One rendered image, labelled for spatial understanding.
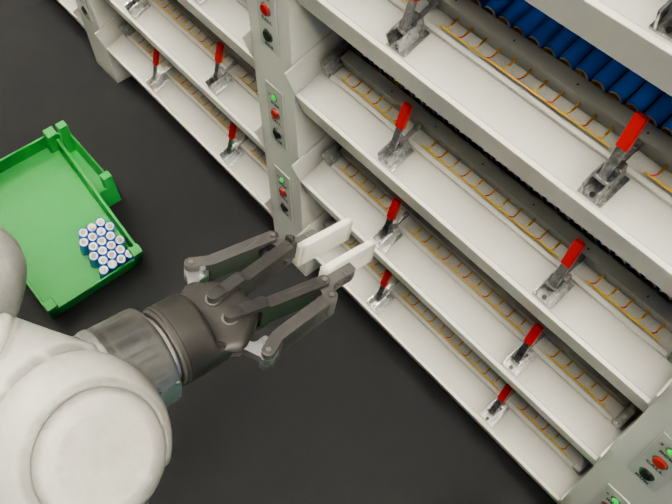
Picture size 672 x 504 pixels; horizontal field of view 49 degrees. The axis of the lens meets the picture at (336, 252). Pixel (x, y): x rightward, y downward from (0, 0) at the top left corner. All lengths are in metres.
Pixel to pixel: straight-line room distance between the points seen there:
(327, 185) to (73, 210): 0.57
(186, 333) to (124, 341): 0.05
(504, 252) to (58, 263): 0.91
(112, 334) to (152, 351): 0.03
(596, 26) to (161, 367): 0.43
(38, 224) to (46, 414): 1.17
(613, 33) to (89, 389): 0.45
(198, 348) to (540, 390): 0.56
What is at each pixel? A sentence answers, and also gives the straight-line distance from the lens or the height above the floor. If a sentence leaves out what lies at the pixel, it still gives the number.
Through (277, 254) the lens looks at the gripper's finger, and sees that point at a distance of 0.72.
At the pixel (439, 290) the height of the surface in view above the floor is 0.31.
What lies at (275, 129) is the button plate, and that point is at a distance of 1.18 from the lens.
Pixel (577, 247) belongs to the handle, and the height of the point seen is 0.58.
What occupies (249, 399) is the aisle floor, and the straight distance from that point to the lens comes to 1.35.
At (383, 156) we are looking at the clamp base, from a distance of 0.98.
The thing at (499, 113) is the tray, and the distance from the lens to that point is 0.78.
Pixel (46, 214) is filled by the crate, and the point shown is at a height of 0.07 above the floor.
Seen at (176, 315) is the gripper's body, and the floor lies 0.70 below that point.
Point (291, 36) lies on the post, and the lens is 1.00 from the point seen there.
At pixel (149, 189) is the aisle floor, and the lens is 1.63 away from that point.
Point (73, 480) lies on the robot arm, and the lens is 0.40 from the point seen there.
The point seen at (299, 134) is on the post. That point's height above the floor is 0.41.
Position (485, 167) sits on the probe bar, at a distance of 0.93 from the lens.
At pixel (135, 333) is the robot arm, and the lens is 0.62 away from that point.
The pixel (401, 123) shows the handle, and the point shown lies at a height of 0.56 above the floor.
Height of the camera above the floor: 1.24
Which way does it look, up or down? 57 degrees down
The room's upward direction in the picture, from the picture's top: straight up
